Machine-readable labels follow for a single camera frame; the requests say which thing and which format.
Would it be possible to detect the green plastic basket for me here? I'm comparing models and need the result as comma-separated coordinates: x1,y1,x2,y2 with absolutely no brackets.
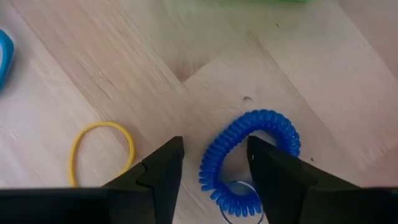
217,0,312,3

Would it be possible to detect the light blue rubber band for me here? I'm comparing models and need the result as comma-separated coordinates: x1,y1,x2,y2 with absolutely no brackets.
0,29,16,91

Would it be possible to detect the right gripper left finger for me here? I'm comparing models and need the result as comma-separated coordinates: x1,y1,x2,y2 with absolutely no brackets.
104,136,185,224

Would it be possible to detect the blue coil keychain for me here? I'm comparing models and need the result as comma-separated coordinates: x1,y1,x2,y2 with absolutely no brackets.
198,108,302,224

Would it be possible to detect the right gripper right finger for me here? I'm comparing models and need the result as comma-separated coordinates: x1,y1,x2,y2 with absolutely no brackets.
247,136,368,224

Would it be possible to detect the yellow rubber band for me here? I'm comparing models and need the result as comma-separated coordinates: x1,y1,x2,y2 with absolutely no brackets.
68,121,137,188

